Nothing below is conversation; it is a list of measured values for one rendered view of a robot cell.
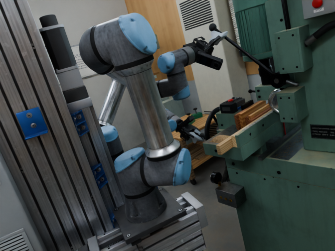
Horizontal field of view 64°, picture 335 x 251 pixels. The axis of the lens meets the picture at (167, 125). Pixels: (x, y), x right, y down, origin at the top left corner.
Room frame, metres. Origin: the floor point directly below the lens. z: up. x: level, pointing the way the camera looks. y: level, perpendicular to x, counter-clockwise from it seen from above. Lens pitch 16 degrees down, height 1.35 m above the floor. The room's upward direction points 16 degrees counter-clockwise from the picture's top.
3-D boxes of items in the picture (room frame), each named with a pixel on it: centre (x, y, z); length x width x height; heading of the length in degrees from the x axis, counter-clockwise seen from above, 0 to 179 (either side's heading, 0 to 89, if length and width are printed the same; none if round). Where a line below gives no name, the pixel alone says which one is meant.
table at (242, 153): (1.30, -0.41, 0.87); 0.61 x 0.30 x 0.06; 126
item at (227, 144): (1.16, -0.40, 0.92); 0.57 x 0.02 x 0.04; 126
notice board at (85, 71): (3.88, 0.99, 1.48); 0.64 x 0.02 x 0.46; 124
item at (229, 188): (1.20, -0.21, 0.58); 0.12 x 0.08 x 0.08; 36
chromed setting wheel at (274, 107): (1.06, -0.48, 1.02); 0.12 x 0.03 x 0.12; 36
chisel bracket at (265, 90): (1.22, -0.52, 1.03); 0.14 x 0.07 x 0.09; 36
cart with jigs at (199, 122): (2.81, -0.19, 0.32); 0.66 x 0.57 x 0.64; 125
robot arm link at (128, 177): (0.88, 0.15, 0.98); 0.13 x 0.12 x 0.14; 65
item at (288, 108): (1.00, -0.49, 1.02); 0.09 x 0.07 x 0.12; 126
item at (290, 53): (0.98, -0.51, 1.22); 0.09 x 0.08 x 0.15; 36
